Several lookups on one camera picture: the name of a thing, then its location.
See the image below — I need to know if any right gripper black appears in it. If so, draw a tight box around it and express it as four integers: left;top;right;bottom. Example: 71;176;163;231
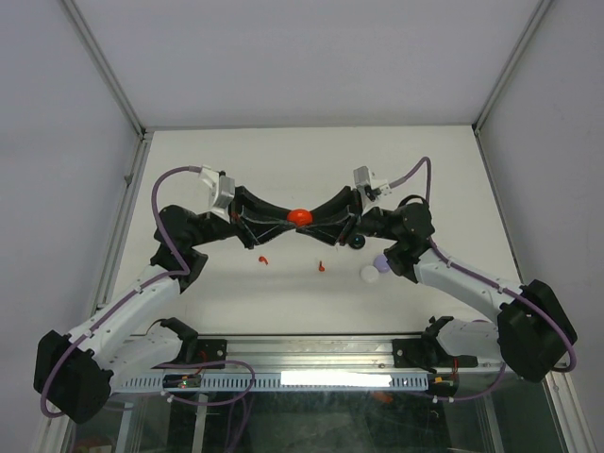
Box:
295;187;401;247

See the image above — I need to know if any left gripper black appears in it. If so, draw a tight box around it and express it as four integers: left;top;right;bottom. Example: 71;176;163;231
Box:
188;188;298;250

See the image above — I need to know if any orange round case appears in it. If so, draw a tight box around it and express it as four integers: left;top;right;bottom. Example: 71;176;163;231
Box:
287;209;313;227

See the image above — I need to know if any purple charging case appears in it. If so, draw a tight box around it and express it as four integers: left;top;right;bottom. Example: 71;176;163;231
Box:
373;254;391;274

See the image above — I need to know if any white charging case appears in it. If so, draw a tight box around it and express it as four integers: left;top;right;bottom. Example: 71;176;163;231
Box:
360;265;379;283

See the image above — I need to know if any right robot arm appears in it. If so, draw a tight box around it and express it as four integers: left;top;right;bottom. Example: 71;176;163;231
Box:
286;187;578;382

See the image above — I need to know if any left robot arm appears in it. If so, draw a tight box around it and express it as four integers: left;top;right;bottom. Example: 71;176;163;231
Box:
33;187;312;424

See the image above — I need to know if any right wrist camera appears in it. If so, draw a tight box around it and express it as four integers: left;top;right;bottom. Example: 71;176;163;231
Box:
353;166;392;202

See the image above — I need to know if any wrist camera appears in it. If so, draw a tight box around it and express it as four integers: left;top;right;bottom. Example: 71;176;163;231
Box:
353;166;392;202
199;166;235;221

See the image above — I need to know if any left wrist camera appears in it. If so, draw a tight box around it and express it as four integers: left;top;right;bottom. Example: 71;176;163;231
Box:
199;166;235;221

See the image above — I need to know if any left aluminium frame post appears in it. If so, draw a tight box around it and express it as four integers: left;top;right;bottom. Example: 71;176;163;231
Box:
59;0;145;138

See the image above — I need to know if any aluminium frame post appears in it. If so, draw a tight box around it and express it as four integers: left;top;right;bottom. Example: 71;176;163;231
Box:
59;0;145;138
471;0;556;136

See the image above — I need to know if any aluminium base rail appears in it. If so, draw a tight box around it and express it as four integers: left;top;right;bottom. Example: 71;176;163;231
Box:
197;333;506;372

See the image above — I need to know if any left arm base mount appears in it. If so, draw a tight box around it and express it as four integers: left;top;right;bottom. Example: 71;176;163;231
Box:
157;337;227;369

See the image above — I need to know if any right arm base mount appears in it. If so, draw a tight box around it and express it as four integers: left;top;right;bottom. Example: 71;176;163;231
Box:
392;338;438;373

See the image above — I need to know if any white slotted cable duct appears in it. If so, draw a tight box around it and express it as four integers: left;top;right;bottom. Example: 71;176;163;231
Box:
118;371;428;394

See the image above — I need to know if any right aluminium frame post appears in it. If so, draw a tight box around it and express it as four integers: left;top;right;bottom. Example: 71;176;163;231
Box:
471;0;556;136

